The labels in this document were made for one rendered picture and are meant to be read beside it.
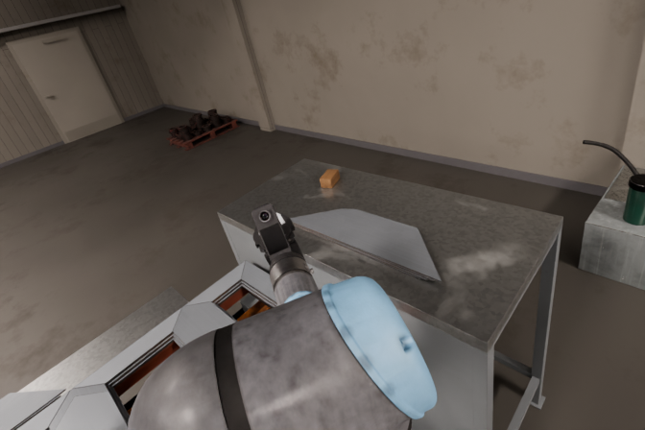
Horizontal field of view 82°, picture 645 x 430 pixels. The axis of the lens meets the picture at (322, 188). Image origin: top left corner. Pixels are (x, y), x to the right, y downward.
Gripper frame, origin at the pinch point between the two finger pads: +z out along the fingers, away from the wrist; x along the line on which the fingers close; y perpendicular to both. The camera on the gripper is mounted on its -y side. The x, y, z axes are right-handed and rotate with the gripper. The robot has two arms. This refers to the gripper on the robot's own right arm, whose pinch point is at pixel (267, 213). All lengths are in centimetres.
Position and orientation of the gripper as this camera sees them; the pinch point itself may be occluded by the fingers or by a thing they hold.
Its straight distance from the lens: 88.1
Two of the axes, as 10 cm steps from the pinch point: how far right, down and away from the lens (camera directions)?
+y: 3.3, 8.1, 4.9
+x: 9.0, -4.3, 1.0
